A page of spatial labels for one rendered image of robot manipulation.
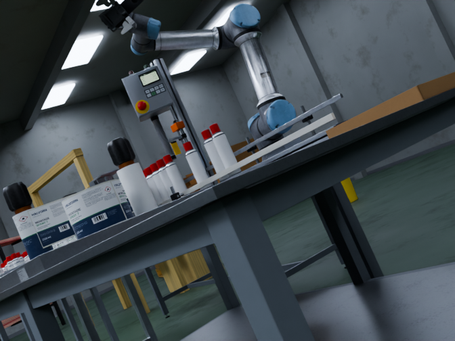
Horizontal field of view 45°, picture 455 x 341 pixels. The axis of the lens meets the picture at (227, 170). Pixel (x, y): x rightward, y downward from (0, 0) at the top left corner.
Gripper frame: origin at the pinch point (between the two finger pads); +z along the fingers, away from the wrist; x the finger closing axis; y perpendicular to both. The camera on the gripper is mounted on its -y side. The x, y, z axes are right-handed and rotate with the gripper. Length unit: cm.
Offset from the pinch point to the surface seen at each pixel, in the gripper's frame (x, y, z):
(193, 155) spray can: -57, 16, -25
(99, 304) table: -127, 147, -192
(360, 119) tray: -64, -26, 52
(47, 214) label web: -35, 69, -12
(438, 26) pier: -354, -475, -836
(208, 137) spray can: -54, 7, -16
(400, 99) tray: -64, -34, 61
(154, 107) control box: -35, 16, -51
